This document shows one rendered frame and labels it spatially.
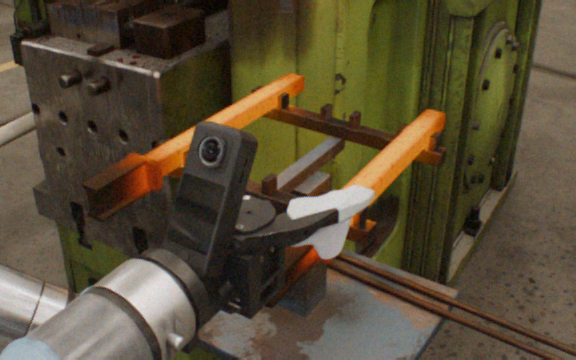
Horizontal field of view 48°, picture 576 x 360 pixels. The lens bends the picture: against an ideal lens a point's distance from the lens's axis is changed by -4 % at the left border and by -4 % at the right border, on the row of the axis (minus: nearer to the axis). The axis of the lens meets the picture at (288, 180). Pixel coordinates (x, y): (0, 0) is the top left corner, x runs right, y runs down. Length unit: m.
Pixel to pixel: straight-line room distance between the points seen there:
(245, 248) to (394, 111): 1.15
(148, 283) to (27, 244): 2.00
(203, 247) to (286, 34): 0.80
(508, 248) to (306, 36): 1.36
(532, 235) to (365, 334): 1.57
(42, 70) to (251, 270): 0.98
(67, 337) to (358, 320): 0.62
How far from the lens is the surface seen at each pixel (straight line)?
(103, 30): 1.35
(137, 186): 0.82
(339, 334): 0.97
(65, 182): 1.54
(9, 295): 0.57
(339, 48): 1.21
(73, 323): 0.44
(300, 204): 0.55
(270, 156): 1.38
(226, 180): 0.49
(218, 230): 0.49
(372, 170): 0.80
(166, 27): 1.24
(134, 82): 1.24
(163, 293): 0.46
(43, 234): 2.49
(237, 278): 0.54
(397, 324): 0.99
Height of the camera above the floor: 1.34
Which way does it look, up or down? 31 degrees down
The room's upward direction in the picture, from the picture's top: straight up
